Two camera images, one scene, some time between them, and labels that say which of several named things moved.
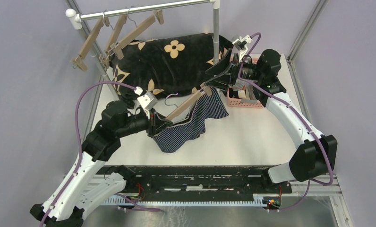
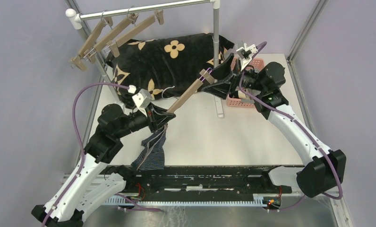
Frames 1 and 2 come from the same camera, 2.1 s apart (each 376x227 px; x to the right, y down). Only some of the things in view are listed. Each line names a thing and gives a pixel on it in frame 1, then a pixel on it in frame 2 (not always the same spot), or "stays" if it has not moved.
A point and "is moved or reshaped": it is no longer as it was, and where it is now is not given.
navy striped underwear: (206, 107) to (152, 157)
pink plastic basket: (237, 102) stays
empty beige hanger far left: (78, 61) stays
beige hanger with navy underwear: (204, 89) is moved or reshaped
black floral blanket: (166, 65) stays
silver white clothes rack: (74, 19) stays
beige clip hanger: (117, 30) is moved or reshaped
